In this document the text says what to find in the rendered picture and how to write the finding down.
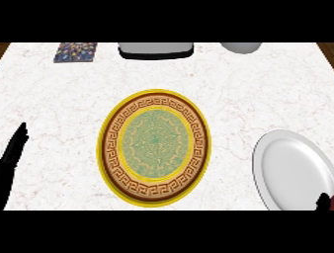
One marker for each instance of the yellow patterned plate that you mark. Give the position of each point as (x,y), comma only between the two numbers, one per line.
(154,147)

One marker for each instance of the grey rounded bowl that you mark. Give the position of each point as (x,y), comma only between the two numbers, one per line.
(242,47)

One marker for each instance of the white plate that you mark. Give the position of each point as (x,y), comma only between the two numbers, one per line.
(293,171)

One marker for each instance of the colourful speckled box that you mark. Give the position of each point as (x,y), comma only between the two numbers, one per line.
(76,52)

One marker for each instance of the white and black appliance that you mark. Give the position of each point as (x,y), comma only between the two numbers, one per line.
(156,50)

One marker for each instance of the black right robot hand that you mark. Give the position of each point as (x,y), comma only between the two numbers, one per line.
(326,201)

